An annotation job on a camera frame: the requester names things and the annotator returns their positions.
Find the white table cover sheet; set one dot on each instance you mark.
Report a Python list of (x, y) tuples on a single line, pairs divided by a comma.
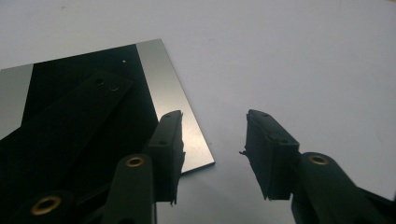
[(280, 62)]

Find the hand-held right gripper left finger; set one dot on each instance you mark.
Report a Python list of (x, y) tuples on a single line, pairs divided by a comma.
[(166, 155)]

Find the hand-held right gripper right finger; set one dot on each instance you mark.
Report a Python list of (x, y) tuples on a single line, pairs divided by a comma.
[(271, 161)]

